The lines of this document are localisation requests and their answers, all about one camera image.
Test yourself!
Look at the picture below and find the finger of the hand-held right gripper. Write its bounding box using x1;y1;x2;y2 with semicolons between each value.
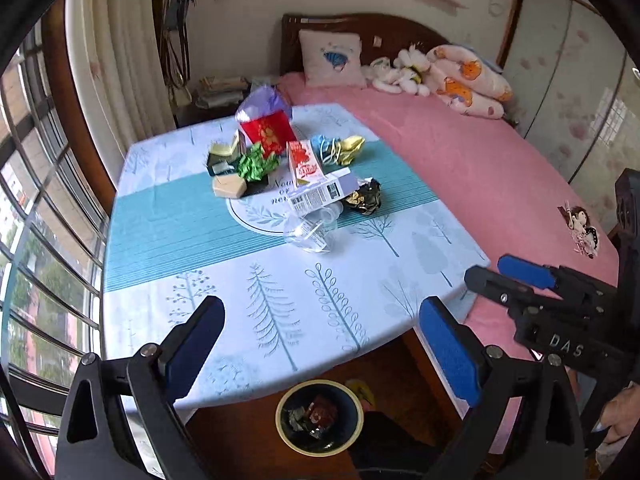
497;255;566;291
464;266;538;311

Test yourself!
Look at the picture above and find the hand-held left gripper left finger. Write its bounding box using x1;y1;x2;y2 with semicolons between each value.
55;295;226;480

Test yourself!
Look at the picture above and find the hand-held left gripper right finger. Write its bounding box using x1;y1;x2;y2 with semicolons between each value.
419;296;586;480

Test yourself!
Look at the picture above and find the dark blue bin yellow rim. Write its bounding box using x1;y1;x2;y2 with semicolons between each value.
275;379;366;457

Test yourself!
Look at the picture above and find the beige box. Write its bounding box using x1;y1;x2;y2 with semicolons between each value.
211;173;248;200

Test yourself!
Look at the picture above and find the green wrapper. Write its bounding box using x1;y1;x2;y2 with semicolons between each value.
236;142;281;182

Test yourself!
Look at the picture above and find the person's right hand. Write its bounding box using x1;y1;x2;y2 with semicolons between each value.
597;382;640;453

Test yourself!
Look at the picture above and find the yellow slipper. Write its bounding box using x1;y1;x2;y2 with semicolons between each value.
345;379;378;411

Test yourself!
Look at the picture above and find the person's dark trouser leg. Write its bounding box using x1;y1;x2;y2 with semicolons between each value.
347;410;451;480

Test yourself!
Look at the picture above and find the bed with pink sheet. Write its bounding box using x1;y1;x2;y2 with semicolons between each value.
277;71;621;461

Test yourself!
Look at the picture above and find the tree print tablecloth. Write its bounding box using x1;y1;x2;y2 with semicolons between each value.
100;102;493;411

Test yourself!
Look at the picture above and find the red snack wrapper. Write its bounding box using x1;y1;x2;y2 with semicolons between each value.
305;395;338;428

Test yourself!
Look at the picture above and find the black and gold foil wrapper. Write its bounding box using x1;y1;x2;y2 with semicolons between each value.
342;177;385;216

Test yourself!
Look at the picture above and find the clear plastic bottle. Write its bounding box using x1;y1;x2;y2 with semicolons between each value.
282;205;346;253

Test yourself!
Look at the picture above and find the black card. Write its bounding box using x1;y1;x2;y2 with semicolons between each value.
242;175;291;198

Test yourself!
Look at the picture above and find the white barcode box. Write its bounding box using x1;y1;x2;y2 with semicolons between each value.
287;167;358;212

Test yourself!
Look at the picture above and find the frosted sliding wardrobe door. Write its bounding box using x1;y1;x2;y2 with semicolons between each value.
497;0;640;233

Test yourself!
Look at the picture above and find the dark green open carton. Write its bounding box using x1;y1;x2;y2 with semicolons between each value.
206;130;246;177

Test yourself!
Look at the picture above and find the barred window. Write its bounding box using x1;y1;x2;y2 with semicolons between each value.
0;20;113;480

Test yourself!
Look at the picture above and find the blue crumpled wrapper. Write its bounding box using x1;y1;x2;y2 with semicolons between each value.
310;134;341;165

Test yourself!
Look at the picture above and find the red and white drink carton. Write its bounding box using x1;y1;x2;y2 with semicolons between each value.
286;140;326;191

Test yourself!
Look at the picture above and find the white plush toy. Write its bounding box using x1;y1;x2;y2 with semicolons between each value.
362;44;433;96

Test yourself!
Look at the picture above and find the red gift bag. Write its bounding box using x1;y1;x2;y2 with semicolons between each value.
240;112;298;158

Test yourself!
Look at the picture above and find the dark wooden nightstand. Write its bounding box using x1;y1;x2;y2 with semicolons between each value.
172;100;238;128

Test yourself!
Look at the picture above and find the purple plastic bag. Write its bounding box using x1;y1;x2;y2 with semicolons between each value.
235;85;293;123

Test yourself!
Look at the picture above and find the dark wooden headboard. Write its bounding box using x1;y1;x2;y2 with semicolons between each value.
280;12;453;76

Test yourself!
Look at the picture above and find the white pillow blue print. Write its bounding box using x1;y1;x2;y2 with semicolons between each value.
298;29;368;88

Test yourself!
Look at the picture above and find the cream curtain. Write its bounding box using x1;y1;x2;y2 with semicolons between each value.
65;0;176;161

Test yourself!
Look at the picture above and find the hanging grey bag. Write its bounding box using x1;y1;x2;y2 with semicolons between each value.
160;0;193;106

